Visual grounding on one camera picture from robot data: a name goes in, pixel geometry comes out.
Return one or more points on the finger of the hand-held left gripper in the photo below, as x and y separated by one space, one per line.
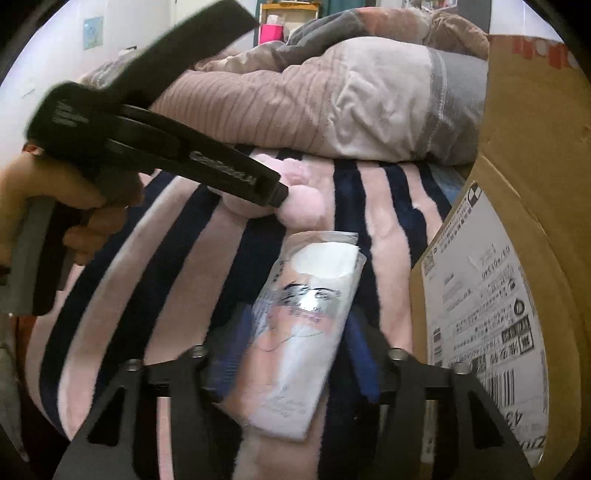
221 168
184 41

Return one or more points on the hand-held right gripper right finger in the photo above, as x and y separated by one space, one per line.
364 369

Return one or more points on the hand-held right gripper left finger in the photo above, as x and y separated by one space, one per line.
228 369

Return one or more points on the pink tissue packet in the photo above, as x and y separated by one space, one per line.
300 323

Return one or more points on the pink plush toy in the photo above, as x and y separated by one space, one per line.
304 203

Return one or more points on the cardboard box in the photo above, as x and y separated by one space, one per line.
508 230

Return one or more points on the person's left hand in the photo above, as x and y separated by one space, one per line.
46 180

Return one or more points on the yellow shelf unit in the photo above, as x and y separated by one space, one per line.
295 8

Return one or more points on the pink grey striped duvet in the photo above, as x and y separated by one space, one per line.
323 92

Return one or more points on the striped plush blanket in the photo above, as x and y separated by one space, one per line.
138 277

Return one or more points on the blue wall poster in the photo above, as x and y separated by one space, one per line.
92 32

